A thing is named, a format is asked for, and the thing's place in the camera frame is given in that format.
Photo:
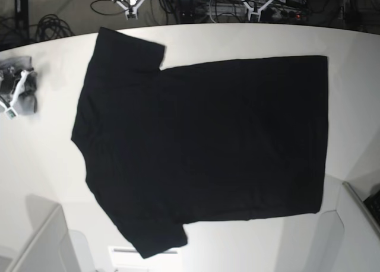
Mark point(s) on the black T-shirt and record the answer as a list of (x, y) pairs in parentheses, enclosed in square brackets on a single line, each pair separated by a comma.
[(239, 139)]

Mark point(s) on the white panel lower left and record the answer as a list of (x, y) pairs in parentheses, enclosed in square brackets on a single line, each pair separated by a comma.
[(51, 245)]

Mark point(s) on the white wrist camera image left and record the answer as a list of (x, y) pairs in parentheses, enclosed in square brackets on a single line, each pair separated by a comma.
[(10, 113)]

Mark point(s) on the black keyboard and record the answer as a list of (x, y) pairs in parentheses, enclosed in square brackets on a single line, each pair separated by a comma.
[(372, 204)]

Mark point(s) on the grey folded garment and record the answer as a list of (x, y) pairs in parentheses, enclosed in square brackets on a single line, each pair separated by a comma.
[(19, 85)]

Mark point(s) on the white panel lower right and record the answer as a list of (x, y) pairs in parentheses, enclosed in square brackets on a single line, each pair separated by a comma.
[(347, 238)]

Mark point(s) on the white panel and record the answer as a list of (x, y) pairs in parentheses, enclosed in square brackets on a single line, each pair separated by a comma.
[(51, 245), (347, 238)]

